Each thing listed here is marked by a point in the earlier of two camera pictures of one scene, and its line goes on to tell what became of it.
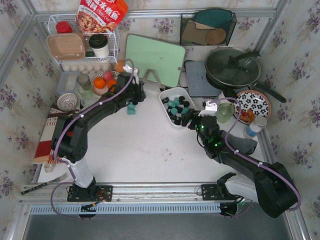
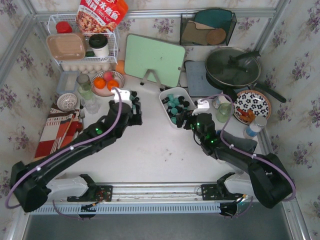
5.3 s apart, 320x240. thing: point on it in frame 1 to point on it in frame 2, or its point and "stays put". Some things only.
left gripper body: x=137 y=92 to x=136 y=110
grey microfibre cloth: x=243 y=145 stays put
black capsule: x=186 y=103 stays put
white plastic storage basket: x=173 y=92 stays put
